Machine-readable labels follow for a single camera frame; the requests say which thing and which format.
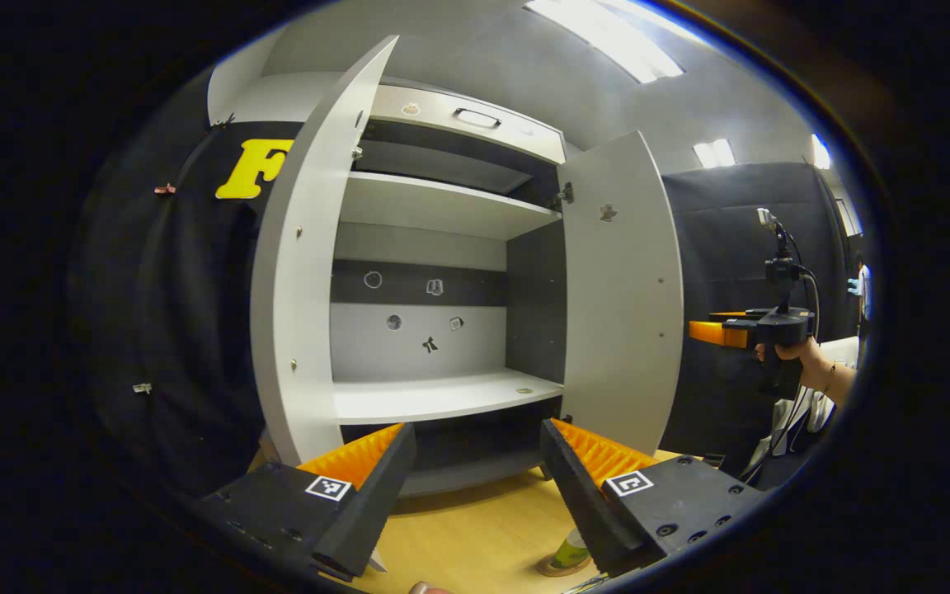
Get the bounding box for white cabinet door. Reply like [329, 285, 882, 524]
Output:
[557, 130, 684, 459]
[250, 35, 400, 467]

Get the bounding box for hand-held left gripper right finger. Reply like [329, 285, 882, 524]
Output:
[539, 417, 764, 578]

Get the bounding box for round brown coaster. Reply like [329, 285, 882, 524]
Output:
[536, 551, 594, 578]

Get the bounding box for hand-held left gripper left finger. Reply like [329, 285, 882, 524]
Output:
[195, 422, 418, 581]

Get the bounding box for person's light shirt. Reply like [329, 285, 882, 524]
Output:
[760, 334, 862, 463]

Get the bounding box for white and grey cabinet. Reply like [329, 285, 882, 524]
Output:
[328, 78, 568, 497]

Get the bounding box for white cabinet shelf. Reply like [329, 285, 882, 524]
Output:
[339, 171, 562, 240]

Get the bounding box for black cable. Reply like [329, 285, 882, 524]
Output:
[739, 268, 824, 483]

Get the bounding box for long ceiling light panel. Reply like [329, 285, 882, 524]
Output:
[524, 0, 686, 83]

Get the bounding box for green label plastic bottle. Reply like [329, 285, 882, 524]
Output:
[549, 528, 591, 570]

